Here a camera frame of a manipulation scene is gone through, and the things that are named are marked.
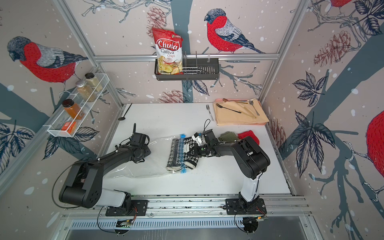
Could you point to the pink tray under placemat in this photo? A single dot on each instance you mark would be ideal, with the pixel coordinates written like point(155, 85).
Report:
point(221, 100)

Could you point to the red Chuba cassava chips bag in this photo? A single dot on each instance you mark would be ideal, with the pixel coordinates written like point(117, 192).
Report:
point(168, 47)

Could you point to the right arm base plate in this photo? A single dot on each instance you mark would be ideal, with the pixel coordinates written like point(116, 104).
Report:
point(241, 207)

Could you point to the tan spice jar middle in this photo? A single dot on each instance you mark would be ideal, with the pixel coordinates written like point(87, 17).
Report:
point(85, 91)

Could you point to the beige placemat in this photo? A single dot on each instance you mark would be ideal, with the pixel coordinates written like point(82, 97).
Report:
point(225, 117)

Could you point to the small orange box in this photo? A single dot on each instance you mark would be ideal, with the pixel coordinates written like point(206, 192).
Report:
point(69, 127)

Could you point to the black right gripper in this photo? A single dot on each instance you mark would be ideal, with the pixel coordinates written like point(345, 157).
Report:
point(198, 154)

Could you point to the black wall basket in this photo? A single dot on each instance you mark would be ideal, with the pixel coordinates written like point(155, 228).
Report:
point(193, 69)

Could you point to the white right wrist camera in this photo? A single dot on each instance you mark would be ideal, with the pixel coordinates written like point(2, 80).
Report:
point(197, 137)

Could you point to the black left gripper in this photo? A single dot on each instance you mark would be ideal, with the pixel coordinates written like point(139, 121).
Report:
point(148, 152)

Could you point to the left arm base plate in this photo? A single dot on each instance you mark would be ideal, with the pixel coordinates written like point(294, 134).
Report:
point(129, 208)

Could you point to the silver spoon on placemat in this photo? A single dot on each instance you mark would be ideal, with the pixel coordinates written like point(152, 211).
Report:
point(252, 104)

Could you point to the silver fork on table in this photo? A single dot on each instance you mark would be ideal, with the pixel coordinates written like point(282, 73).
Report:
point(208, 109)

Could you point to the orange spice jar black lid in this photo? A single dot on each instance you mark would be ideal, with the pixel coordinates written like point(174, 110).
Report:
point(73, 109)

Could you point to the yellow spice jar black lid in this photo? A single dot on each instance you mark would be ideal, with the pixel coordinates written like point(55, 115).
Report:
point(93, 82)

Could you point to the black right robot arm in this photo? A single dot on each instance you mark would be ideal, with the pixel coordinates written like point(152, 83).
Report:
point(252, 161)

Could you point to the houndstooth black white scarf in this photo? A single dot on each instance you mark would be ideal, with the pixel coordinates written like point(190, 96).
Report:
point(184, 153)

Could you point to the copper spoon on placemat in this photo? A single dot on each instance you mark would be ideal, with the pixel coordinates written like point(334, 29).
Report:
point(236, 101)

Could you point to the black ladle at table edge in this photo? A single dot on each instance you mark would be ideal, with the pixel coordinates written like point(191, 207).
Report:
point(124, 116)

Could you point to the gold utensil on placemat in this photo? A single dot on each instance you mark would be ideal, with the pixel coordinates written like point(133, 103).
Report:
point(248, 111)

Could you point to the green knitted cloth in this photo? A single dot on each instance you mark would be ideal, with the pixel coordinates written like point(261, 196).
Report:
point(228, 137)

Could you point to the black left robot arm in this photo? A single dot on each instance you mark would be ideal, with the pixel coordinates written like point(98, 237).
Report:
point(83, 186)

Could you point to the red knitted cloth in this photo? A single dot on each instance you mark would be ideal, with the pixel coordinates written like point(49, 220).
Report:
point(249, 134)

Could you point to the clear acrylic wall shelf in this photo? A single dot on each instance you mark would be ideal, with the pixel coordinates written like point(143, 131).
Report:
point(55, 127)

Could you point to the clear vacuum bag blue zipper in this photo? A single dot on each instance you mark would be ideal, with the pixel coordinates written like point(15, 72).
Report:
point(167, 157)

